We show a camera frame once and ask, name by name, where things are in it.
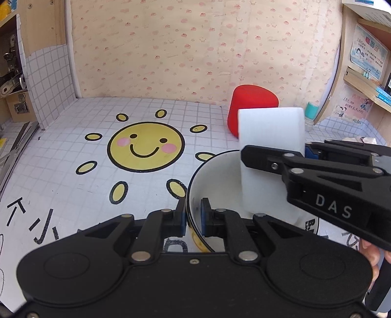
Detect red cup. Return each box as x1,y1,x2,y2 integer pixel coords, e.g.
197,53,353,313
227,85,279,138

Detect white sponge block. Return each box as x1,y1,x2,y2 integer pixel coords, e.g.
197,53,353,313
238,107,306,221

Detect cardboard box with metal latch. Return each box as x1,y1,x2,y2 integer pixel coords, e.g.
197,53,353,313
6,91,39,123

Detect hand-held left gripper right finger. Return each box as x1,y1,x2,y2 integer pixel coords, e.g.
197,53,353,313
200,198,306,264

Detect white and yellow bowl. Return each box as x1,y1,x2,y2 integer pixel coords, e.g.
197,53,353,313
186,149,320,253

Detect blue books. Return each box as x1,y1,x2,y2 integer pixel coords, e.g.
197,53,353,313
375,86,391,106

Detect white tissue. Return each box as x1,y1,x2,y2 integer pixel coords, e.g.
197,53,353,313
342,136,380,146

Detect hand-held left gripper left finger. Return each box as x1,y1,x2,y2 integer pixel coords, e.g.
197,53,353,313
84,197,187,265

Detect wooden shelf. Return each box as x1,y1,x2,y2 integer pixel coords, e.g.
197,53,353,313
314,0,391,135

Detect metal hinges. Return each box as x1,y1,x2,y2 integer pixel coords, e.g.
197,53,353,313
0,34,29,97

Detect person's right hand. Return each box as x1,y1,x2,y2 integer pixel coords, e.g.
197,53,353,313
359,240,382,271

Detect white box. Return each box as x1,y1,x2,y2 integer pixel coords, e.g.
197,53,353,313
341,0,391,21

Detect cartoon wall poster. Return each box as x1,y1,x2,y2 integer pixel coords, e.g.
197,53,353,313
350,24,389,82

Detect metal bars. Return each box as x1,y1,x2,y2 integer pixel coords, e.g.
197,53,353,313
0,122,40,192

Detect cartoon picture card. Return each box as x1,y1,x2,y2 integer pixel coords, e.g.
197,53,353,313
333,84,374,119

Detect small teal capped bottle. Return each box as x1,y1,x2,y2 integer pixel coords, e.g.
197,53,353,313
305,102,318,132

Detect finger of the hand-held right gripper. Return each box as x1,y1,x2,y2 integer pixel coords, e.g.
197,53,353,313
240,145,385,191
305,140,391,175

